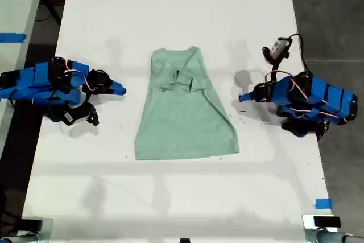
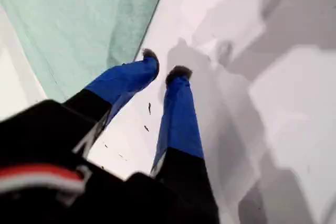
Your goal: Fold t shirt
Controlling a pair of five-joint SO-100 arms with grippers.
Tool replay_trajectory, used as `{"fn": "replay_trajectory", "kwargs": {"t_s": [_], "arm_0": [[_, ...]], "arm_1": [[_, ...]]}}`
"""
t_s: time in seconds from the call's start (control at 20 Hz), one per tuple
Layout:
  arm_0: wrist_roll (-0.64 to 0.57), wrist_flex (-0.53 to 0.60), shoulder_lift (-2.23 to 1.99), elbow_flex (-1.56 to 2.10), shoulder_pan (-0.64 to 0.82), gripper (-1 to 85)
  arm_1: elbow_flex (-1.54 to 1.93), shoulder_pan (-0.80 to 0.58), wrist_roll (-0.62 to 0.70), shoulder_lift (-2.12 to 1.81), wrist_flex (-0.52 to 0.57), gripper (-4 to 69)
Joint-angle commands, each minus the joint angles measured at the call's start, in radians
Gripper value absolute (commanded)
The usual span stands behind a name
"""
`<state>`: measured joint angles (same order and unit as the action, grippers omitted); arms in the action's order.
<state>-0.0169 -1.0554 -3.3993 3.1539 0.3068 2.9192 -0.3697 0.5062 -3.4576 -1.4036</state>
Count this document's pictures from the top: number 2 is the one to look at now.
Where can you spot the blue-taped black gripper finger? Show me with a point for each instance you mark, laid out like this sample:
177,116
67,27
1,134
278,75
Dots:
123,81
178,119

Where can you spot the pale green T-shirt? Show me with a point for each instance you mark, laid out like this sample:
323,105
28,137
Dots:
78,24

